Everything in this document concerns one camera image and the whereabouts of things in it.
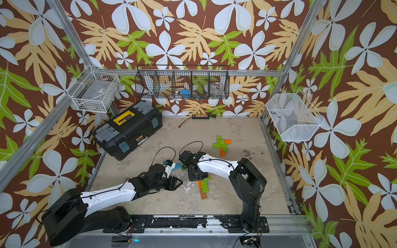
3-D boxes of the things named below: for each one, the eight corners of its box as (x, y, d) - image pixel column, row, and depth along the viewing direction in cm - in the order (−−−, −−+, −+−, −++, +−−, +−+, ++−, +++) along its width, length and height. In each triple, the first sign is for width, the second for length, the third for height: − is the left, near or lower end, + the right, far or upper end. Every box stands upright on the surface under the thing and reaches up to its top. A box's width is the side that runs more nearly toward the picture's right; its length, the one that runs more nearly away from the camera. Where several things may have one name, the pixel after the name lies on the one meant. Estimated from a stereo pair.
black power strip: (192, 119, 122) (191, 117, 120) (192, 116, 124) (192, 114, 122) (209, 119, 122) (209, 117, 120) (208, 116, 124) (209, 114, 122)
